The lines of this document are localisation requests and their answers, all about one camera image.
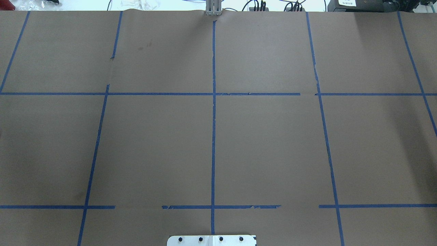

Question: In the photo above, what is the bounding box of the white metal mounting plate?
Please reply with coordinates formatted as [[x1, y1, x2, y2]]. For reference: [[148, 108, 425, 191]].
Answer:
[[167, 235, 257, 246]]

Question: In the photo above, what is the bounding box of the black device with label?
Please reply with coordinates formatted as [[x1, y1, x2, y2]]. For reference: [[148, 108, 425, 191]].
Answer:
[[327, 0, 421, 13]]

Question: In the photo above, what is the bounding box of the crumpled clear plastic bag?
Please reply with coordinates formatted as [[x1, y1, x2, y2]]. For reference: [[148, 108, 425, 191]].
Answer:
[[11, 0, 61, 11]]

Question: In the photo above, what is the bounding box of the red object at corner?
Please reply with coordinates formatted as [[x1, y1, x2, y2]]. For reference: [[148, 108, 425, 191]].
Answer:
[[0, 0, 15, 11]]

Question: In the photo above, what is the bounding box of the grey metal bracket post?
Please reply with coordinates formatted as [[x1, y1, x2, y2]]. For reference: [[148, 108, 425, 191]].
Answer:
[[205, 0, 223, 16]]

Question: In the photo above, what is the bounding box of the black cable hub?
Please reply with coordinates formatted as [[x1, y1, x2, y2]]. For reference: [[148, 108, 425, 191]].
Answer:
[[245, 0, 269, 12]]

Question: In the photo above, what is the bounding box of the white cable bundle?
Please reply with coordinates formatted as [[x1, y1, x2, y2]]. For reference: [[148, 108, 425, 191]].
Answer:
[[120, 0, 161, 11]]

